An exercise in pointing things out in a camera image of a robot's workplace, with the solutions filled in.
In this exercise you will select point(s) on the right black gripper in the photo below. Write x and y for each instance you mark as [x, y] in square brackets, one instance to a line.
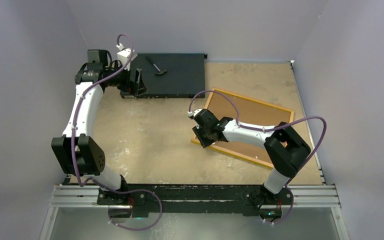
[205, 143]

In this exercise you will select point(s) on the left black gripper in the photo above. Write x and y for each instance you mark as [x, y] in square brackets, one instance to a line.
[133, 88]

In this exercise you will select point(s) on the yellow wooden picture frame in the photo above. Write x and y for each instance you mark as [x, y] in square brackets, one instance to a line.
[245, 159]

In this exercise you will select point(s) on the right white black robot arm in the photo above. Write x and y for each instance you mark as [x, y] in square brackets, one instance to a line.
[286, 149]

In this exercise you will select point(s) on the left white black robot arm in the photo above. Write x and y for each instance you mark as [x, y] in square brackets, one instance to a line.
[76, 151]

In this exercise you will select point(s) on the small black hammer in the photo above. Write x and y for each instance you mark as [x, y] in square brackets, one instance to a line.
[153, 63]

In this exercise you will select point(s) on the black flat box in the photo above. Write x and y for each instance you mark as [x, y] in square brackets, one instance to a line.
[185, 75]

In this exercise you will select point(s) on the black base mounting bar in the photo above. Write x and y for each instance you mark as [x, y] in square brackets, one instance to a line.
[249, 200]

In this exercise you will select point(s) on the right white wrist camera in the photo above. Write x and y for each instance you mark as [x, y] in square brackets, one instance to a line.
[195, 113]

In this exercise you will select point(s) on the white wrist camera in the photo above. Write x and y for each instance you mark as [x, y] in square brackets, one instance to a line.
[195, 113]
[125, 56]

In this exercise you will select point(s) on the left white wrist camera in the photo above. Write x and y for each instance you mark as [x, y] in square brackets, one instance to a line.
[125, 56]

